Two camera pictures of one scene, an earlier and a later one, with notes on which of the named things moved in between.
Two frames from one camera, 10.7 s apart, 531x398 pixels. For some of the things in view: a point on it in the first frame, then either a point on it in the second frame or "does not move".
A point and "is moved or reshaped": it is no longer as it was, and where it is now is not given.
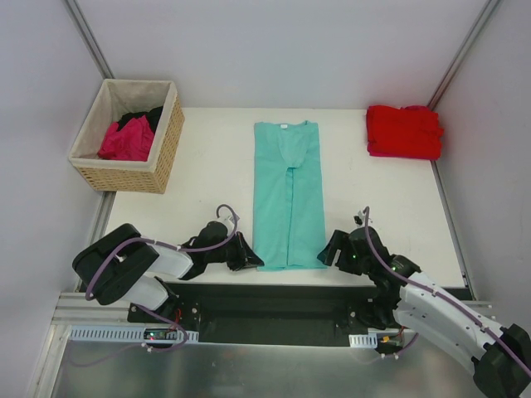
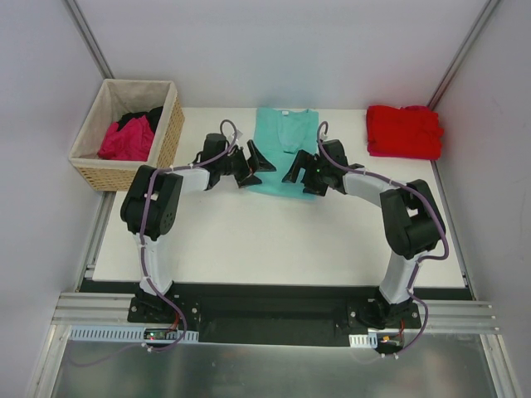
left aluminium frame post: x=88 y=36 does not move
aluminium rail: x=85 y=308 does not move
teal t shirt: x=288 y=211 is moved or reshaped
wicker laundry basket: x=128 y=139 does not move
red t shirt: x=405 y=132 does not move
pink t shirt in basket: x=132 y=142 does not move
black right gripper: x=338 y=252 → x=309 y=174
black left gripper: x=239 y=252 → x=244 y=167
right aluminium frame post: x=482 y=22 does not move
